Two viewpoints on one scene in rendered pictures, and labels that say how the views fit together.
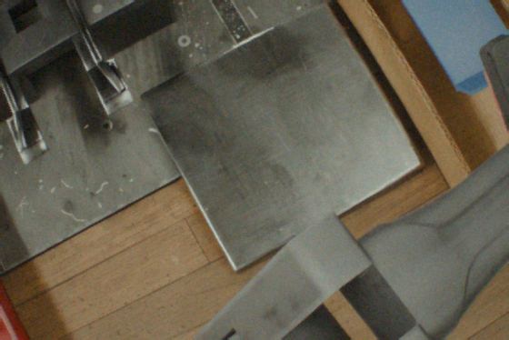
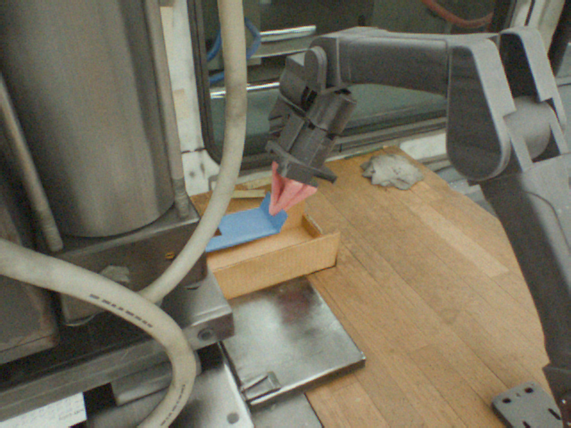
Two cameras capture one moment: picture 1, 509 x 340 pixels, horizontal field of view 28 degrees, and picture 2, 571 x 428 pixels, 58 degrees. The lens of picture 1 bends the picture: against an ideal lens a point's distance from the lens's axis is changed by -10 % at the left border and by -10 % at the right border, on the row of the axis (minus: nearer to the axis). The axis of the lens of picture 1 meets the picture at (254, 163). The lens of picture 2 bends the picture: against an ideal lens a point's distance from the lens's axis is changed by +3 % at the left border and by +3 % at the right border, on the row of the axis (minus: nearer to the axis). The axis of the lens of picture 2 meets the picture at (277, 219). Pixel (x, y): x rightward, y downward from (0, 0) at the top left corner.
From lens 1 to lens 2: 0.59 m
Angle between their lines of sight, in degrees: 55
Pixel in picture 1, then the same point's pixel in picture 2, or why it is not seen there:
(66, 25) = not seen: hidden behind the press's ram
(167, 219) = (332, 402)
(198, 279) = (369, 388)
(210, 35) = not seen: hidden behind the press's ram
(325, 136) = (288, 312)
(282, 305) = (496, 75)
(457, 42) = (253, 227)
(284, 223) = (336, 333)
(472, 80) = (277, 221)
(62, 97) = not seen: outside the picture
